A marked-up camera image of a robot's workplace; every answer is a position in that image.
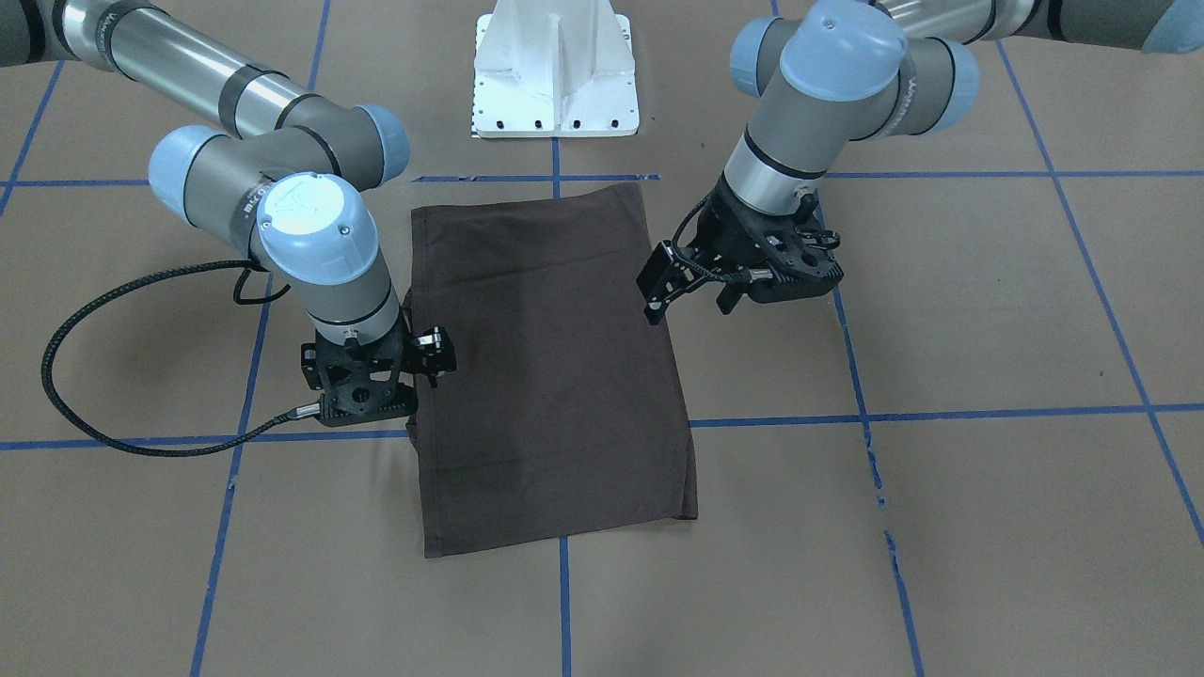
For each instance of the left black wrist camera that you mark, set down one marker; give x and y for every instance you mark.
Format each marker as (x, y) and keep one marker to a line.
(781, 266)

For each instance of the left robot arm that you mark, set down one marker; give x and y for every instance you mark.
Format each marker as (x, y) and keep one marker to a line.
(850, 71)

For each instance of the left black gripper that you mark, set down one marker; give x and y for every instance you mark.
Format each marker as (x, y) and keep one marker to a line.
(725, 228)

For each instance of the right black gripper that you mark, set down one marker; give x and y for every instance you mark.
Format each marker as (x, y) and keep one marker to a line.
(430, 345)

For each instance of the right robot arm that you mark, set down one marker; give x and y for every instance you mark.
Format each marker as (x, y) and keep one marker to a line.
(274, 170)

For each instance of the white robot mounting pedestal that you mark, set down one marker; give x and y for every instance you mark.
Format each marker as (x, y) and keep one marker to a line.
(554, 69)

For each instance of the dark brown t-shirt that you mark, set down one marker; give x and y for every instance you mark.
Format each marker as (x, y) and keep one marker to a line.
(565, 414)

